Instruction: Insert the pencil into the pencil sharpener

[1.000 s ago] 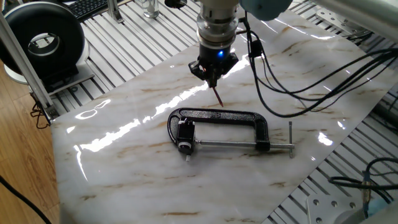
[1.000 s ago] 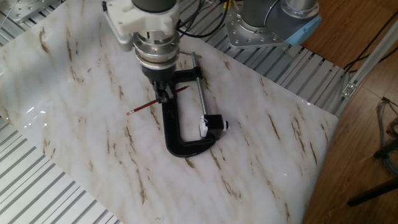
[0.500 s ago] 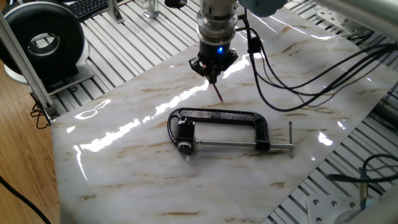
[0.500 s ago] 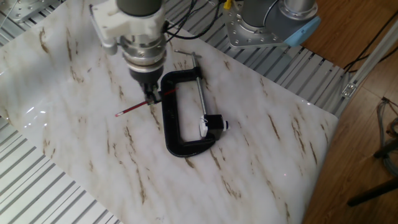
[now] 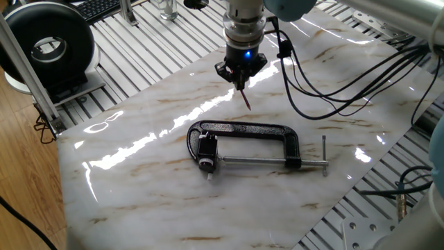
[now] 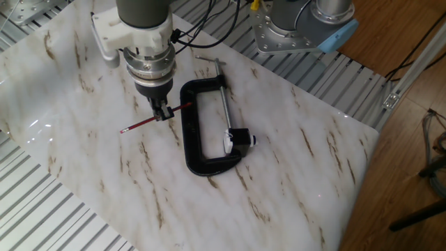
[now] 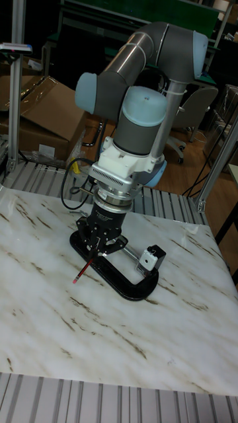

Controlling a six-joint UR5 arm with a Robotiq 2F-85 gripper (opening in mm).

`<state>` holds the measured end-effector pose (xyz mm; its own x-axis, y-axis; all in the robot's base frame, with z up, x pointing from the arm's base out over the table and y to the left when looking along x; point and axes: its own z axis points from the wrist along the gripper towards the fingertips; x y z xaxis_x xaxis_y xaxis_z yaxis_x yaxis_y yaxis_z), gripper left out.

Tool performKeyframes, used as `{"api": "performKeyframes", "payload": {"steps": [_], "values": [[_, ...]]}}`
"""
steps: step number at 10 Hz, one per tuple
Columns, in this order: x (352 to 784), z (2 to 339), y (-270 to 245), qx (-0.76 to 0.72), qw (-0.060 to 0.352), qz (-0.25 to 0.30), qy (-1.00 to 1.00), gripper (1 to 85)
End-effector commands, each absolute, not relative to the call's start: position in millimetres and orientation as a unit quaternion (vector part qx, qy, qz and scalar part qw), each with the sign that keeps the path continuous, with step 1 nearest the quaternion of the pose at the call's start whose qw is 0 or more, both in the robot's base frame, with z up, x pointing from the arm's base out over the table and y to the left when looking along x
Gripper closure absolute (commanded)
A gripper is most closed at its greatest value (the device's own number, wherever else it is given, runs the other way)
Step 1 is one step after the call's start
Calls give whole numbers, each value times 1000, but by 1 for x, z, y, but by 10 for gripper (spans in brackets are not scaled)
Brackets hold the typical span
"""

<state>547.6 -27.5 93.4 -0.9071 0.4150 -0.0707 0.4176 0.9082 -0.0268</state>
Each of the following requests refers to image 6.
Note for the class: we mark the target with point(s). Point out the black metal C-clamp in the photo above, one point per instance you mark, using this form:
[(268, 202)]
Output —
[(190, 139)]

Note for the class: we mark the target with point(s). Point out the black chair base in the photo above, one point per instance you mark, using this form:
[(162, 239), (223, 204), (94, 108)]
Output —
[(414, 216)]

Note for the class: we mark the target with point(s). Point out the yellow plastic tag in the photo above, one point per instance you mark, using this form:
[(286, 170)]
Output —
[(255, 4)]

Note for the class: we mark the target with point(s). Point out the white perforated mounting plate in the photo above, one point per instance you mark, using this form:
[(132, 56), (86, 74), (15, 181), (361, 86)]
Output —
[(31, 12)]

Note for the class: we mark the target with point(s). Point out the glossy marble pattern sheet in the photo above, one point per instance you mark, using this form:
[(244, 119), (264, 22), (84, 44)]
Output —
[(244, 209)]

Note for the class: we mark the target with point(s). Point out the aluminium frame post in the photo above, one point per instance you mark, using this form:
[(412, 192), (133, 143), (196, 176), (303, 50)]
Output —
[(411, 75)]

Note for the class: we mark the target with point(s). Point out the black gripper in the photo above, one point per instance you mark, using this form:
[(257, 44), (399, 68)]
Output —
[(155, 90)]

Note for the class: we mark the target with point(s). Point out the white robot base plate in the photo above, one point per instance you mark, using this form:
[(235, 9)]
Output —
[(265, 38)]

